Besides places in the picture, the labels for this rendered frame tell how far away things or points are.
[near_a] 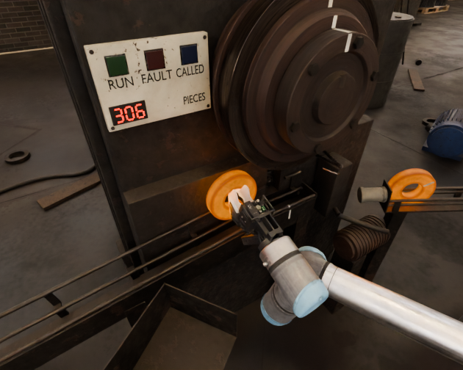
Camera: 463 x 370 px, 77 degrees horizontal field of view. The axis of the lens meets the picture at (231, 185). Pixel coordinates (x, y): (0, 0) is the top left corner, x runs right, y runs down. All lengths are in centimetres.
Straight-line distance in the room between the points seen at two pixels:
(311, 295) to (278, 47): 52
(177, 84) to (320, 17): 34
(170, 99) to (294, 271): 49
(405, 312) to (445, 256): 132
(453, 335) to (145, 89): 86
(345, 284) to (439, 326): 21
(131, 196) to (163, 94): 28
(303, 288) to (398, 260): 133
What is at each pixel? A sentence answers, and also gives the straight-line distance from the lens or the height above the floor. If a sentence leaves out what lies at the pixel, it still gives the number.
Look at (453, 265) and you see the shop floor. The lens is 212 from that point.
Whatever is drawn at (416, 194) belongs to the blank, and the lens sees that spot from 127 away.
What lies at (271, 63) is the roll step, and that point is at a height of 120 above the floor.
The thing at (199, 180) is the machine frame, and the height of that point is 87.
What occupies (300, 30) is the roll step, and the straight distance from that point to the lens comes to 67.
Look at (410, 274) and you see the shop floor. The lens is 194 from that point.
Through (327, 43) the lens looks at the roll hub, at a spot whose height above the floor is 124.
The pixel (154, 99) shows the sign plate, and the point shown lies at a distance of 73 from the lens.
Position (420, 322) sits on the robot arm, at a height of 72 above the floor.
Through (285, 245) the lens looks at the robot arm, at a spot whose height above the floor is 84.
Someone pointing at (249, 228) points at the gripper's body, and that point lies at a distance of 75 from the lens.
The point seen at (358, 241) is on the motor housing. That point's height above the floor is 53.
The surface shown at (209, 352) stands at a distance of 84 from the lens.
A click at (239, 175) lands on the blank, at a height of 90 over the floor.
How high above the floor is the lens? 138
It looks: 39 degrees down
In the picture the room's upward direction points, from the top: straight up
